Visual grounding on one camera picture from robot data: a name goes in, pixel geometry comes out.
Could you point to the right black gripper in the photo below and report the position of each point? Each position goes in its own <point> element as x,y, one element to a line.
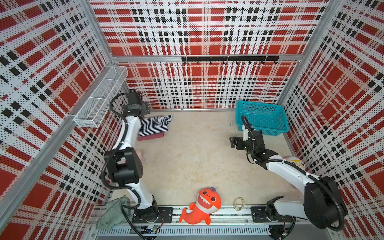
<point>240,141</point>

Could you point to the white plush toy yellow glasses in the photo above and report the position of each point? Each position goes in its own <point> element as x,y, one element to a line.
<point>294,163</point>

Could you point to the white wire mesh shelf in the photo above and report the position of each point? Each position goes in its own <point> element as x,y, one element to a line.
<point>108,84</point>

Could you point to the red shark plush toy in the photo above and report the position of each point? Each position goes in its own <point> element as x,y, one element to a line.
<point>208,202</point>

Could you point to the teal plastic basket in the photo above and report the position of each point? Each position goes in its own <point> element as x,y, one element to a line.
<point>268,118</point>

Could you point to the pink plush toy red dress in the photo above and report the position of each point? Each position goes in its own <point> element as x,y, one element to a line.
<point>140,155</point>

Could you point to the green cloth rag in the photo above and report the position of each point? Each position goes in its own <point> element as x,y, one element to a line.
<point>113,215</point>

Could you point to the striped black white tank top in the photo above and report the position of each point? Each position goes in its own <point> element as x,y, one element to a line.
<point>155,125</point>

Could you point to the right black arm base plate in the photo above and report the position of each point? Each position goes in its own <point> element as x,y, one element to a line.
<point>261,214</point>

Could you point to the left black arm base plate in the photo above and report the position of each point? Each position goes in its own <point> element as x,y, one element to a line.
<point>163,215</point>

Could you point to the black wall hook rail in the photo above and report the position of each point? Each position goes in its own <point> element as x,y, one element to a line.
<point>261,59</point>

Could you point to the aluminium front rail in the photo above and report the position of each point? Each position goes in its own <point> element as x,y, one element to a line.
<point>226,222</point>

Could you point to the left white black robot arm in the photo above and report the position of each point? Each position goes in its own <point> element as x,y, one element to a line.
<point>123,168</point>

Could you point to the maroon tank top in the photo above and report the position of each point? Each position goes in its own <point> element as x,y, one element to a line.
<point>151,137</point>

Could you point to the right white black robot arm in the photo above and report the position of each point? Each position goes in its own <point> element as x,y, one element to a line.
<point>321,203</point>

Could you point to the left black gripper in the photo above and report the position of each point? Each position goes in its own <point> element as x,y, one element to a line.
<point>146,107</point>

